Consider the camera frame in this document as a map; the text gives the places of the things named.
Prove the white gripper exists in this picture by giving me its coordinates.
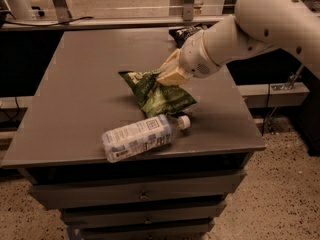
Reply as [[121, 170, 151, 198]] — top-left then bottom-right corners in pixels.
[[156, 30, 220, 86]]

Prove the green jalapeno chip bag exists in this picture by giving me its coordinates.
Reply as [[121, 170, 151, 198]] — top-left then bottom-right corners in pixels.
[[119, 71, 196, 118]]

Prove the blue label plastic bottle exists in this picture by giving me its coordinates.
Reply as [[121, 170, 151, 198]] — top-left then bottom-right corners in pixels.
[[101, 114, 191, 163]]

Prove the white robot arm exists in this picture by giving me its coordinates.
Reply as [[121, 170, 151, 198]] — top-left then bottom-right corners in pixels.
[[157, 0, 320, 86]]

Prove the blue chip bag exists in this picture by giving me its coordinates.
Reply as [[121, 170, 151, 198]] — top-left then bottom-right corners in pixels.
[[169, 24, 208, 48]]

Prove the grey drawer cabinet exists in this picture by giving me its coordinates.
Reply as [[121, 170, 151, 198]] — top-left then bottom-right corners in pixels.
[[2, 28, 264, 240]]

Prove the top drawer knob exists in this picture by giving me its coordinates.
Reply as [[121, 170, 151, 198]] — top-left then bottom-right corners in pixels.
[[139, 191, 149, 201]]

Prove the white pipe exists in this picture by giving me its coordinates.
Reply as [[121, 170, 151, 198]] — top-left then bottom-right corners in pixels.
[[0, 0, 36, 21]]

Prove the black cable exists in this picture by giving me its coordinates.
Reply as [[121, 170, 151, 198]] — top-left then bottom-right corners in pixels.
[[4, 15, 94, 27]]

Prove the metal guard rail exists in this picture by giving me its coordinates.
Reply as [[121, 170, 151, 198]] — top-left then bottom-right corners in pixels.
[[0, 14, 231, 32]]

